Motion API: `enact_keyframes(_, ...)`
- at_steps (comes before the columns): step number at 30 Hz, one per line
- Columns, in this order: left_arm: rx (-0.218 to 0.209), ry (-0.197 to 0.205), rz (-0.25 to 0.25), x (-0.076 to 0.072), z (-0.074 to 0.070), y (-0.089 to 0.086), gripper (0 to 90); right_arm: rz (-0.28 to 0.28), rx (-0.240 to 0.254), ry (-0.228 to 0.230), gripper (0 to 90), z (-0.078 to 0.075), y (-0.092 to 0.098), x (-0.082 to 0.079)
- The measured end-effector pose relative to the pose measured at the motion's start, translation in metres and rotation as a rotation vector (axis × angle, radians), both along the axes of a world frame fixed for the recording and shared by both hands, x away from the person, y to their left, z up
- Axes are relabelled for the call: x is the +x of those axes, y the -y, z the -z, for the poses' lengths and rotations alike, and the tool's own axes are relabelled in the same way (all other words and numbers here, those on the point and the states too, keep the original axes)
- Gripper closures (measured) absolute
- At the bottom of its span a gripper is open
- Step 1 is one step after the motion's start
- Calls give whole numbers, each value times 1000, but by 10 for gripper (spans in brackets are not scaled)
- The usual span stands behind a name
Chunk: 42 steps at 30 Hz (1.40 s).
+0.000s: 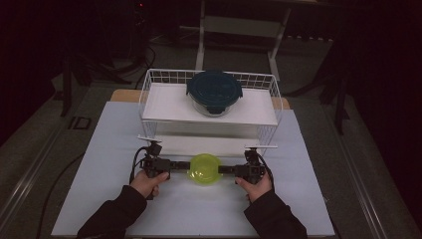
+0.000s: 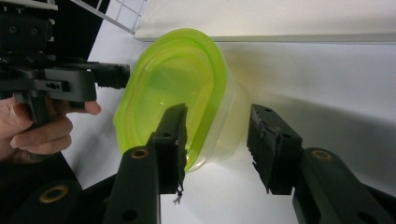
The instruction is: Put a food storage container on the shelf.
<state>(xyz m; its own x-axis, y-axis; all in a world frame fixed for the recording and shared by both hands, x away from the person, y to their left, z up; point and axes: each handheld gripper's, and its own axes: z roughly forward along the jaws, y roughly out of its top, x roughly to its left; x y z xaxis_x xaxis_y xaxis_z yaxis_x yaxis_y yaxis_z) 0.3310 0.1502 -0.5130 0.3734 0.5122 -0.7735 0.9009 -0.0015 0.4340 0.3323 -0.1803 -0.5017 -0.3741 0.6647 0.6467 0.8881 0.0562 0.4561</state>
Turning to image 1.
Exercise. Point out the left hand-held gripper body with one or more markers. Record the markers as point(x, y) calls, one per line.
point(155, 164)

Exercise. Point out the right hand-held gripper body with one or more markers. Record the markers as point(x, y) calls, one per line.
point(250, 171)

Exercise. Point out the green plastic container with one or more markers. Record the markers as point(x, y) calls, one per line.
point(204, 169)

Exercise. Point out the glass container with dark blue lid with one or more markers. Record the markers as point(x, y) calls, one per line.
point(214, 89)

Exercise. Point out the person's right hand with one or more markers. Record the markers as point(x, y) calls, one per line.
point(257, 189)

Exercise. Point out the person's left hand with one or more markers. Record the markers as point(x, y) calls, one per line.
point(146, 184)

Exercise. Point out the white table mat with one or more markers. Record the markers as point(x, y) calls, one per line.
point(199, 205)

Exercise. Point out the wooden table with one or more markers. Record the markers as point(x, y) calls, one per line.
point(126, 95)

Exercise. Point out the black stand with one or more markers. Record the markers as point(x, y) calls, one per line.
point(339, 106)
point(66, 89)

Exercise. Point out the dark equipment tower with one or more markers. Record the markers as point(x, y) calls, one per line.
point(141, 20)

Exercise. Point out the black rectangular floor frame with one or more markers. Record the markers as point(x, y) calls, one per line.
point(70, 123)

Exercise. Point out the metal floor rail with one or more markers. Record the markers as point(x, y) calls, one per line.
point(30, 172)
point(361, 179)

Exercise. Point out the white metal stand frame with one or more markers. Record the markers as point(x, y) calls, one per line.
point(200, 49)

